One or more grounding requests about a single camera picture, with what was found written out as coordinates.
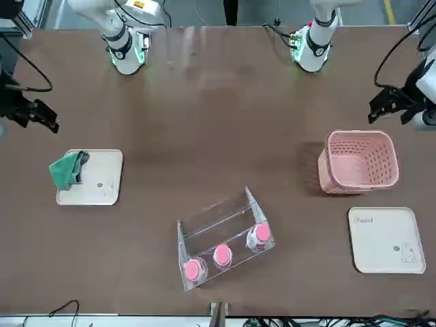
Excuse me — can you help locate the pink plastic basket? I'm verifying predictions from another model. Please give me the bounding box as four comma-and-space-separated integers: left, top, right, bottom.
317, 129, 401, 196

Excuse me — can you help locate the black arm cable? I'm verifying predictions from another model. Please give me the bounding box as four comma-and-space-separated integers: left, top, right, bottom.
373, 10, 436, 90
0, 33, 54, 93

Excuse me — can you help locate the thin black loose cable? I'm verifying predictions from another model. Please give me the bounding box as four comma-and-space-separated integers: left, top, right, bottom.
48, 299, 80, 326

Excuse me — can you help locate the green cloth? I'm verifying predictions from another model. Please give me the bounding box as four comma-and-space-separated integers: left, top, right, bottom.
48, 151, 91, 192

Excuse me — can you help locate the black cable tangle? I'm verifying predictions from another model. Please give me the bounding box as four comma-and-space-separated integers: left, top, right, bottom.
243, 308, 436, 327

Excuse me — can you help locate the cream rabbit print tray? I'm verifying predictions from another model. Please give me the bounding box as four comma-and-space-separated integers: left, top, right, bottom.
347, 206, 427, 275
55, 149, 124, 206

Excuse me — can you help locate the aluminium frame post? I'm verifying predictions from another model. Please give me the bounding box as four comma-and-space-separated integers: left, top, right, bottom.
208, 300, 230, 327

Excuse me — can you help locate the white control box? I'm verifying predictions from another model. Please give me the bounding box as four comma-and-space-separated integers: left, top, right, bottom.
124, 0, 161, 20

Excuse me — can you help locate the black base cable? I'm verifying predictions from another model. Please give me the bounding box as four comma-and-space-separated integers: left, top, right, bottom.
262, 22, 297, 48

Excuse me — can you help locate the white bottle pink cap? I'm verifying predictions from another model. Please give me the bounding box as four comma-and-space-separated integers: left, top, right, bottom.
183, 258, 209, 285
245, 223, 273, 253
213, 243, 234, 272

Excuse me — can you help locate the aluminium frame corner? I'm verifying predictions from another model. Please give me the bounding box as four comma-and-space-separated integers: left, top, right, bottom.
0, 0, 47, 39
407, 0, 436, 35

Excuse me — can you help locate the black pole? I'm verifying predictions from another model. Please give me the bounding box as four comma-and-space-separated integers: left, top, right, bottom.
223, 0, 239, 27

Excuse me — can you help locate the clear acrylic shelf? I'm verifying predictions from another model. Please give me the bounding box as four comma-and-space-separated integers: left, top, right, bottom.
176, 185, 276, 293

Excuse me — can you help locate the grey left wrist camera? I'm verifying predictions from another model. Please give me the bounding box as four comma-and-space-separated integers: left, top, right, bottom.
411, 108, 436, 131

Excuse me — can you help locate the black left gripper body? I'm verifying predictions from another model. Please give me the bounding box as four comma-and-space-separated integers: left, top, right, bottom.
400, 60, 427, 110

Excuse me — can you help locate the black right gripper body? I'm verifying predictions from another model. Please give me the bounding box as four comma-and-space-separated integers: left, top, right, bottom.
0, 76, 22, 119

